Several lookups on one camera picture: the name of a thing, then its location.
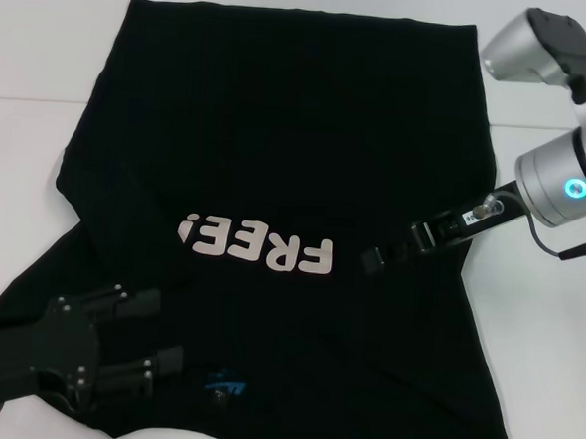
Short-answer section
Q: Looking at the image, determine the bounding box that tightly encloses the black T-shirt with FREE print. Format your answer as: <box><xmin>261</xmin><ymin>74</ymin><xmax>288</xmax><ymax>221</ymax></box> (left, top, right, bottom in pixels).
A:
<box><xmin>0</xmin><ymin>0</ymin><xmax>511</xmax><ymax>439</ymax></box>

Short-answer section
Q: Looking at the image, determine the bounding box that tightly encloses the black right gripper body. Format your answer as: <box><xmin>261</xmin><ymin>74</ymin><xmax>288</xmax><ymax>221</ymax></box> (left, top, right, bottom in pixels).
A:
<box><xmin>409</xmin><ymin>174</ymin><xmax>530</xmax><ymax>264</ymax></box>

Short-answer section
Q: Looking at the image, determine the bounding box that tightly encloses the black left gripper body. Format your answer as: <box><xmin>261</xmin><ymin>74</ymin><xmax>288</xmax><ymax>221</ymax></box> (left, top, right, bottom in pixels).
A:
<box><xmin>0</xmin><ymin>293</ymin><xmax>105</xmax><ymax>412</ymax></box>

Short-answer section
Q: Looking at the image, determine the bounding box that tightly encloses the silver plug with grey cable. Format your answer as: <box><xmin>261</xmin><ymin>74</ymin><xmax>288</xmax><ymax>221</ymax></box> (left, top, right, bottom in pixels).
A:
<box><xmin>469</xmin><ymin>188</ymin><xmax>586</xmax><ymax>262</ymax></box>

